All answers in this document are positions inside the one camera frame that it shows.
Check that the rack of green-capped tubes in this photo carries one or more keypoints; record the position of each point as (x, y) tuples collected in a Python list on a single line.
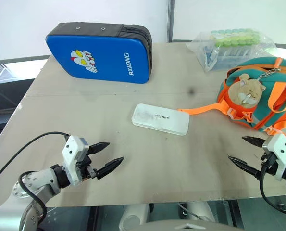
[(231, 39)]

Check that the beige plush toy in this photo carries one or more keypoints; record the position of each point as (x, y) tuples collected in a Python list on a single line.
[(248, 92)]

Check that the clear plastic bag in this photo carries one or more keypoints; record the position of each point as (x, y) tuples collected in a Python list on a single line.
[(205, 53)]

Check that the teal and orange backpack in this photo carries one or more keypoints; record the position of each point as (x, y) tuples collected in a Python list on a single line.
[(285, 71)]

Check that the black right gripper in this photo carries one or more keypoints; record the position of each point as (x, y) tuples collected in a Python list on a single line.
[(270, 166)]

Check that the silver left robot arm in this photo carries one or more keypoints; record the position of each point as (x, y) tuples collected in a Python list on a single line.
[(39, 179)]

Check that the grey metal pole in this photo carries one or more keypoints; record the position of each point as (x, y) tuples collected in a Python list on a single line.
[(170, 19)]

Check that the silver rounded robot leg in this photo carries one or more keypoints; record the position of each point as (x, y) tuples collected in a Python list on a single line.
[(133, 216), (200, 210)]

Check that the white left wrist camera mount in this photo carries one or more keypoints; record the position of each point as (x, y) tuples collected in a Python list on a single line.
[(71, 149)]

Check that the blue cartoon kick pad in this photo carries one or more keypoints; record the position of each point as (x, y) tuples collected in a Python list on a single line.
[(102, 60)]

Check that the grey metal rail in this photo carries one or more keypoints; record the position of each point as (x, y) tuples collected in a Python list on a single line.
[(17, 60)]

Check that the white plastic case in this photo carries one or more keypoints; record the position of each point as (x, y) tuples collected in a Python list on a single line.
[(157, 118)]

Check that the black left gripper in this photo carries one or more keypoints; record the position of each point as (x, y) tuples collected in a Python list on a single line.
[(88, 166)]

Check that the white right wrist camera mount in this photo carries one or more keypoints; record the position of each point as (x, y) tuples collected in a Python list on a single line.
[(281, 146)]

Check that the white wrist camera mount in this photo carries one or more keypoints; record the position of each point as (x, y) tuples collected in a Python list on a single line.
[(71, 149), (281, 146)]

